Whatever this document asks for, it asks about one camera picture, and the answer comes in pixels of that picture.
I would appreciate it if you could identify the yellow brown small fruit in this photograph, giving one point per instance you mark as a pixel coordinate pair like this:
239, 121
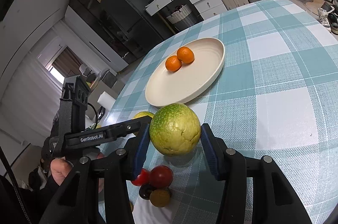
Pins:
160, 197

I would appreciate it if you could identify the small orange mandarin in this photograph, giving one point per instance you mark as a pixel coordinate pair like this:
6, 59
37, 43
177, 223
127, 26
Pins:
173, 63

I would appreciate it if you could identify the yellow guava fruit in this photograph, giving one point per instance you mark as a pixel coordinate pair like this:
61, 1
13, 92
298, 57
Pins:
143, 117

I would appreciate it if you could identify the green yellow citrus fruit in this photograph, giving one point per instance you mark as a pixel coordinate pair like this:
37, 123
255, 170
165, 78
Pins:
175, 130

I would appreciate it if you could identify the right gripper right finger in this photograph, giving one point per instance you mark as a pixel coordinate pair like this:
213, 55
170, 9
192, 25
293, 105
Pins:
226, 165

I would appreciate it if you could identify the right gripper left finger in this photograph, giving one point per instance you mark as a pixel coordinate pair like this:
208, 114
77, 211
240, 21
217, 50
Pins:
123, 166

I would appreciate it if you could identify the white paper towel roll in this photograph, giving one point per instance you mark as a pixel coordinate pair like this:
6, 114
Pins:
106, 101

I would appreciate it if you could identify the white sneaker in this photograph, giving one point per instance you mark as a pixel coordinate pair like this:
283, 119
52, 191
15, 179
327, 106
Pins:
323, 18

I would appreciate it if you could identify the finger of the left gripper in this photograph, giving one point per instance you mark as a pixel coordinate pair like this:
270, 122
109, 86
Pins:
93, 138

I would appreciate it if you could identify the woven laundry basket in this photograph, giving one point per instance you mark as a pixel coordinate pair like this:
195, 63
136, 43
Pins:
182, 18

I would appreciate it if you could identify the teal checked tablecloth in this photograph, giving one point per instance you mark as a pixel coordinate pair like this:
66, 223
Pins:
276, 96

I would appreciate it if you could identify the red cherry tomato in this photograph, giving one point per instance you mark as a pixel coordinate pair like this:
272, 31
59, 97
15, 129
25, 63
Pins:
142, 178
161, 177

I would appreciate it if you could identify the person's left hand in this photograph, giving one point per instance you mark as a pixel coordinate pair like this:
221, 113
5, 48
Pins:
59, 170

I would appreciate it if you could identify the dark grey refrigerator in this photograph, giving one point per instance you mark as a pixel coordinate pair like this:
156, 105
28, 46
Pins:
135, 22

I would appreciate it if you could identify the cream oval plate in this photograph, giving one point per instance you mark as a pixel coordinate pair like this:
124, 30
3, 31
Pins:
165, 87

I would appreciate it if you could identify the large orange mandarin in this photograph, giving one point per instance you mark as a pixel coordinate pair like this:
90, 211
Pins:
185, 55

